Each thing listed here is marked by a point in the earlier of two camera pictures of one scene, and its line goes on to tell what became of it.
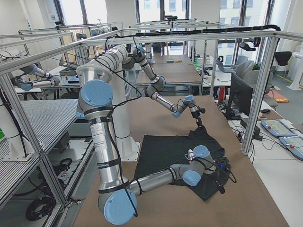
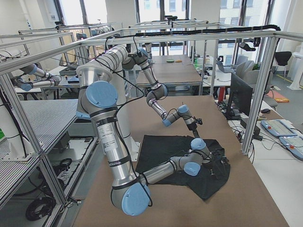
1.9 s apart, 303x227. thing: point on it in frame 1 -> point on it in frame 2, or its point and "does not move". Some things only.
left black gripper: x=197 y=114 -> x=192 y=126
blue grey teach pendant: x=278 y=127 does not move
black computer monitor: x=240 y=99 does not move
